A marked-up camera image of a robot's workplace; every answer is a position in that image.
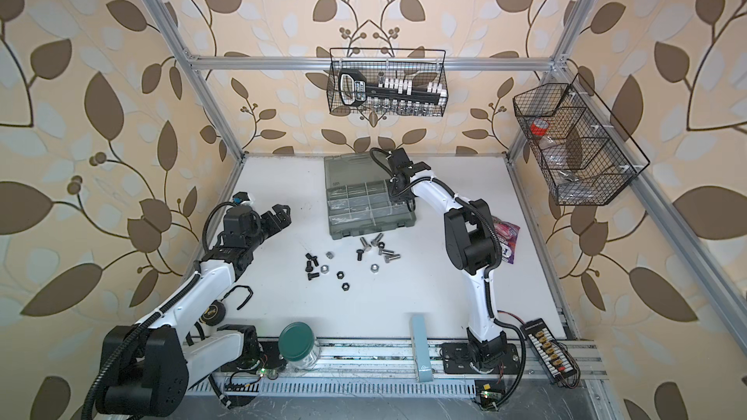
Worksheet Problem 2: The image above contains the black wire basket wall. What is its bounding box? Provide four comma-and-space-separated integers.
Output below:
326, 46, 449, 118
513, 75, 650, 206

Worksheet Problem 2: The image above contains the green lid glass jar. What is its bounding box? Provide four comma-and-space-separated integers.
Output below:
278, 322, 320, 371

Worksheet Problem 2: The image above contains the socket set rail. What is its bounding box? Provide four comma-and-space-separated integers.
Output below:
338, 71, 449, 107

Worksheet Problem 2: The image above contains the light blue block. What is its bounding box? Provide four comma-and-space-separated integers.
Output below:
410, 314, 434, 383

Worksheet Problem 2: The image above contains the red cap bottle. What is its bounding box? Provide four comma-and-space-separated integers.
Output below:
529, 118, 550, 143

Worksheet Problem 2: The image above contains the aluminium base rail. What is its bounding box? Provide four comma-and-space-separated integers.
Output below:
213, 338, 610, 404

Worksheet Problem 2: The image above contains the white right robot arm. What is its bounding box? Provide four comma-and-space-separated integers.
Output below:
370, 148, 521, 373

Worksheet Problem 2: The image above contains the black hook cable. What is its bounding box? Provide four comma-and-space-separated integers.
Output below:
224, 284, 255, 311

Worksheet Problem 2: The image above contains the pink candy bag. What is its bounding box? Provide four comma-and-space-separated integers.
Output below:
492, 216, 521, 264

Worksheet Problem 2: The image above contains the black wire basket back wall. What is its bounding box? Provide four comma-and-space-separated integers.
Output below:
326, 46, 449, 118

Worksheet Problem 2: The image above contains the black wire basket right wall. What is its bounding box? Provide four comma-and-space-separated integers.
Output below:
513, 75, 650, 206

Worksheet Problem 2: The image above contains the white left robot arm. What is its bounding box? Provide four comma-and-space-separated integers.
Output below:
80, 192, 292, 419

